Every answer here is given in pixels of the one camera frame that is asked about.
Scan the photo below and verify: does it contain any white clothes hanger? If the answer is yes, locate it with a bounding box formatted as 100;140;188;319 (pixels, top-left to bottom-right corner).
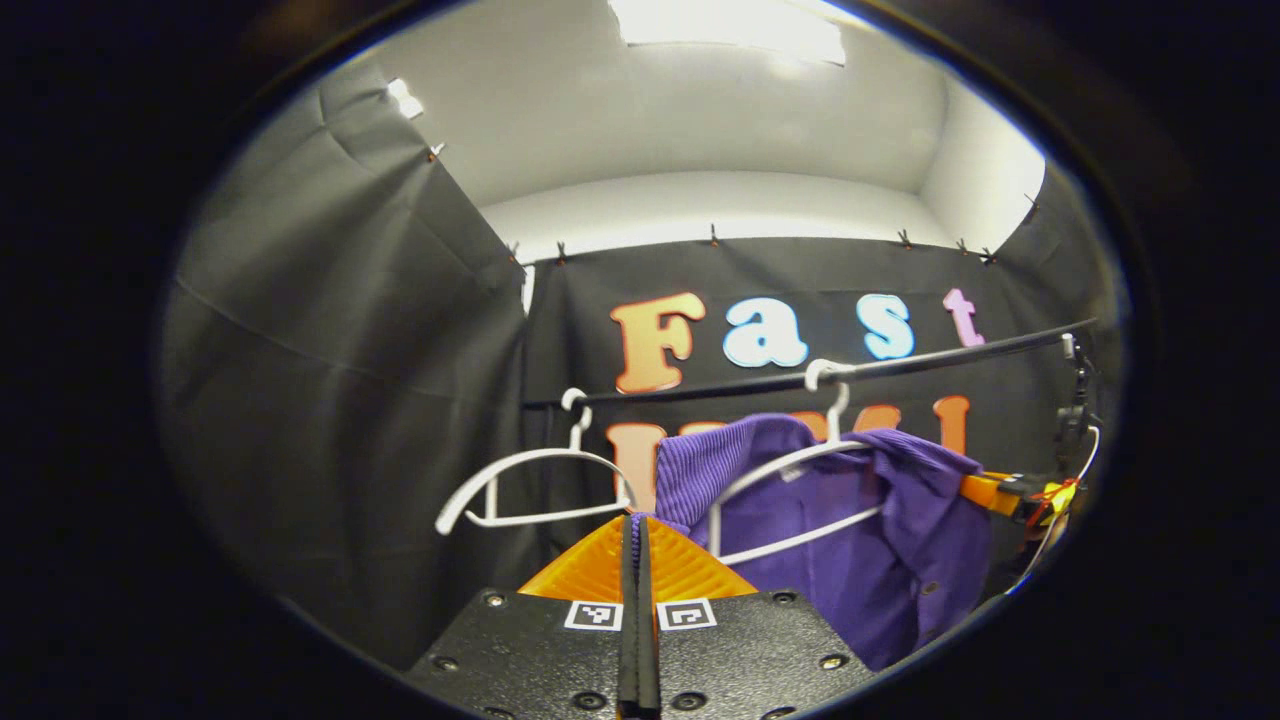
435;388;636;536
705;358;886;566

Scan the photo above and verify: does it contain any white cable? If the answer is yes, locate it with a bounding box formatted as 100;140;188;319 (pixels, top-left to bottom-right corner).
1005;425;1103;598

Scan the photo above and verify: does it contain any row of backdrop clips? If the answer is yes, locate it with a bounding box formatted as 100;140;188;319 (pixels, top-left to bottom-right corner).
428;145;1041;266

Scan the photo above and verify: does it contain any black clothes rack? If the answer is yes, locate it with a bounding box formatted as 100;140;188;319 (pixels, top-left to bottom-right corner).
520;318;1101;471

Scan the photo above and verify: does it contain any large ceiling light panel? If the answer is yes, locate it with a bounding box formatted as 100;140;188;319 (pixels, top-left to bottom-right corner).
608;0;849;67

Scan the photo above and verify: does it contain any purple ribbed shirt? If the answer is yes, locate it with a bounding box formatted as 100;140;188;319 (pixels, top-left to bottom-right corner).
630;413;993;671

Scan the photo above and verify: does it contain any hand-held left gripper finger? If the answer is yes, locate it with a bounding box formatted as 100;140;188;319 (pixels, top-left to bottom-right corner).
405;513;641;720
638;515;876;720

